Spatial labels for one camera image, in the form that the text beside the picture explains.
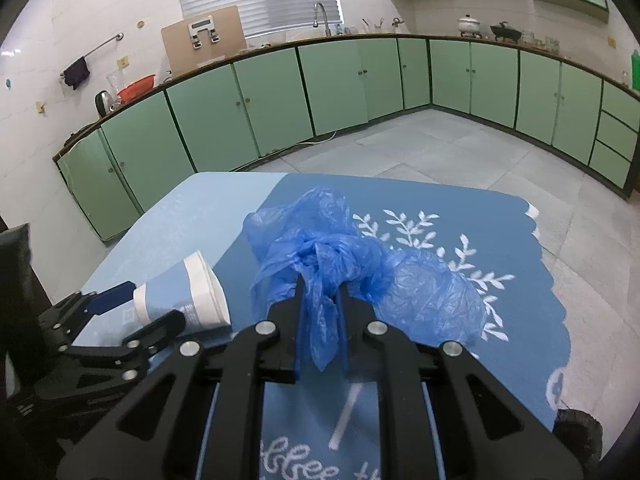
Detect cardboard board with scale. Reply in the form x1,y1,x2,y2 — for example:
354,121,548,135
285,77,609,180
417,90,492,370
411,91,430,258
160,6,246,76

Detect steel electric kettle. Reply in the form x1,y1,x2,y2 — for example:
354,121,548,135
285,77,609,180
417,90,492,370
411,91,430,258
94,90,115,118

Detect wall towel rail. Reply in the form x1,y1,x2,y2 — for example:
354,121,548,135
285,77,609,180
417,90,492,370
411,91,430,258
60,32,125,80

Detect green lower kitchen cabinets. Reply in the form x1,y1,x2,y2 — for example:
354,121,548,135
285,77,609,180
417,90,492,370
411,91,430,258
53,35,639,241

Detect blue plastic bag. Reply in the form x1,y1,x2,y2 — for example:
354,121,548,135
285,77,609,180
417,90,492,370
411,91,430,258
242,188,487,370

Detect chrome sink faucet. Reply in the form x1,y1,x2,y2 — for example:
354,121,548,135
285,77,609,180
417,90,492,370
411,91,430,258
312,1,331,37

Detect black trash bin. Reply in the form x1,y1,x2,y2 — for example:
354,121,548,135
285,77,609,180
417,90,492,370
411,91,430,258
552,408,603,477

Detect green thermos bottle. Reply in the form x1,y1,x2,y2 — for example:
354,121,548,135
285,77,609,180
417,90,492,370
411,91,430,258
631,50,640,92

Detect white ceramic pot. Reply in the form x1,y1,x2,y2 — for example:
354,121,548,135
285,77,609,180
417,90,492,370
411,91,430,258
458,14,483,39

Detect orange plastic basin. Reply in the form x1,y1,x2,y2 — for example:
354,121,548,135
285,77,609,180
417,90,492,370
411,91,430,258
117,75,155,104

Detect blue white paper cup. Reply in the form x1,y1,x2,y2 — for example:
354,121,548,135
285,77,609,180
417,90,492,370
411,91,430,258
132,250,231,333

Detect dark cloth on rail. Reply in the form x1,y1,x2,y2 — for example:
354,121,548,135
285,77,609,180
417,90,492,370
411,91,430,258
62,56,90,90

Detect black wok on stove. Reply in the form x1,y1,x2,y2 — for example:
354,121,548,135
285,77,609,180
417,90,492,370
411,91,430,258
490,22,522,44

